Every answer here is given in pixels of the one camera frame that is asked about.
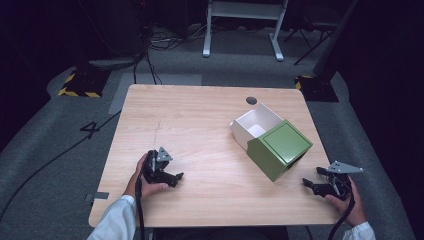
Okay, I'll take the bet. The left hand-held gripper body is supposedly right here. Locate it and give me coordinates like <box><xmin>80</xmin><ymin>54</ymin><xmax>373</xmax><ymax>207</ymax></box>
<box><xmin>141</xmin><ymin>146</ymin><xmax>179</xmax><ymax>188</ymax></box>

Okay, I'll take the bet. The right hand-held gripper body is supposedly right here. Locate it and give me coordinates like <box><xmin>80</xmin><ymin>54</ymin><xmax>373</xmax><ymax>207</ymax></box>
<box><xmin>312</xmin><ymin>160</ymin><xmax>365</xmax><ymax>202</ymax></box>

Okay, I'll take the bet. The green drawer cabinet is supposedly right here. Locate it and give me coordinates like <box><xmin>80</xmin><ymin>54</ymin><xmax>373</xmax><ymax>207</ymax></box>
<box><xmin>246</xmin><ymin>118</ymin><xmax>314</xmax><ymax>183</ymax></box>

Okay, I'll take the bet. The white drawer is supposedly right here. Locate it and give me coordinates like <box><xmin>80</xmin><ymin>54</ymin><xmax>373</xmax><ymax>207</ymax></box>
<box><xmin>229</xmin><ymin>102</ymin><xmax>285</xmax><ymax>152</ymax></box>

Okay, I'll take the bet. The person's left hand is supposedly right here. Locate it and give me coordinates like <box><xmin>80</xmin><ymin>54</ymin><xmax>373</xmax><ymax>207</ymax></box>
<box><xmin>123</xmin><ymin>152</ymin><xmax>170</xmax><ymax>200</ymax></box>

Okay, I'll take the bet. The person's right hand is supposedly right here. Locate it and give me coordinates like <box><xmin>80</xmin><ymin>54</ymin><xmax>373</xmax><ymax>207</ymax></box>
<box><xmin>324</xmin><ymin>178</ymin><xmax>368</xmax><ymax>228</ymax></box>

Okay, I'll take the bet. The grey floor tape piece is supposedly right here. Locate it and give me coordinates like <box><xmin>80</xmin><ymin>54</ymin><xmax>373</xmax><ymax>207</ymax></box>
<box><xmin>84</xmin><ymin>191</ymin><xmax>111</xmax><ymax>203</ymax></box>

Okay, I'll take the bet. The black yellow striped stand base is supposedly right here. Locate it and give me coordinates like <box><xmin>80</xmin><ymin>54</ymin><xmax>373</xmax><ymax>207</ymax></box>
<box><xmin>294</xmin><ymin>74</ymin><xmax>340</xmax><ymax>103</ymax></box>
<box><xmin>56</xmin><ymin>67</ymin><xmax>111</xmax><ymax>99</ymax></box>

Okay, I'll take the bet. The dark stand with grey foot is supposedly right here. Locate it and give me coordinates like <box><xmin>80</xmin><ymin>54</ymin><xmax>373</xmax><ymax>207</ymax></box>
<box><xmin>87</xmin><ymin>0</ymin><xmax>152</xmax><ymax>72</ymax></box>

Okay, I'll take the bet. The black tripod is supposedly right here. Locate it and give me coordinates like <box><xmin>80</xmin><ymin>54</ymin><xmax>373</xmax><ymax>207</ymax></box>
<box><xmin>283</xmin><ymin>21</ymin><xmax>337</xmax><ymax>66</ymax></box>

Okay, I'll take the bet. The dark slanted stand pole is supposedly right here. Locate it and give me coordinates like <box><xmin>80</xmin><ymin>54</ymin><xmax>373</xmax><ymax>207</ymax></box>
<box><xmin>312</xmin><ymin>0</ymin><xmax>360</xmax><ymax>78</ymax></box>

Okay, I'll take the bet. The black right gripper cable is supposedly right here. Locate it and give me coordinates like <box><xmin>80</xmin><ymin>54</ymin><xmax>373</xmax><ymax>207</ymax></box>
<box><xmin>327</xmin><ymin>194</ymin><xmax>356</xmax><ymax>240</ymax></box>

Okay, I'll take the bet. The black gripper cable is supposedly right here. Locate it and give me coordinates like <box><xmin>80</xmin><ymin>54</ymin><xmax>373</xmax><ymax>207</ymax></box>
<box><xmin>134</xmin><ymin>174</ymin><xmax>147</xmax><ymax>240</ymax></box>
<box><xmin>327</xmin><ymin>194</ymin><xmax>356</xmax><ymax>240</ymax></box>

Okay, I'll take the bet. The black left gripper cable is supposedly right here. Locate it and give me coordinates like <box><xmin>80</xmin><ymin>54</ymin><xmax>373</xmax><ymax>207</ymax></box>
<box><xmin>134</xmin><ymin>174</ymin><xmax>147</xmax><ymax>240</ymax></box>

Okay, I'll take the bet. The long black floor cable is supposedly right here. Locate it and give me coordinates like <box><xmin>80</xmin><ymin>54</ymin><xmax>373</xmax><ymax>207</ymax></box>
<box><xmin>0</xmin><ymin>110</ymin><xmax>122</xmax><ymax>223</ymax></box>

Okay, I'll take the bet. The tangle of floor cables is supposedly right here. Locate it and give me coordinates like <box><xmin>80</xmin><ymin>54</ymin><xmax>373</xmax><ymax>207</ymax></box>
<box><xmin>146</xmin><ymin>24</ymin><xmax>209</xmax><ymax>52</ymax></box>

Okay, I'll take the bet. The white metal stand frame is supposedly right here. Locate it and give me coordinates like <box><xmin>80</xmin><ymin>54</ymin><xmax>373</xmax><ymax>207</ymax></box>
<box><xmin>202</xmin><ymin>0</ymin><xmax>290</xmax><ymax>62</ymax></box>

